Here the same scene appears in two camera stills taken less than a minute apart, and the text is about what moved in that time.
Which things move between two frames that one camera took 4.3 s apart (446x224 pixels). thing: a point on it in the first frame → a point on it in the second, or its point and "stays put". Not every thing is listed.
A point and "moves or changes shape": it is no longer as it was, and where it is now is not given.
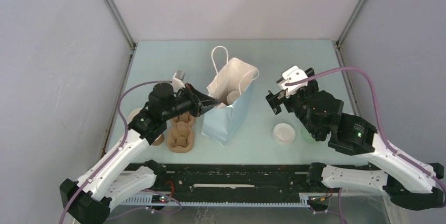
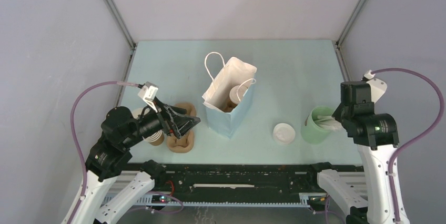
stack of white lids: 284,133 stays put
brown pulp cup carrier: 180,138 stays put
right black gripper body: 296,103 → 340,114
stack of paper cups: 159,140 stays put
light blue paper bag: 231,83 moves or changes shape
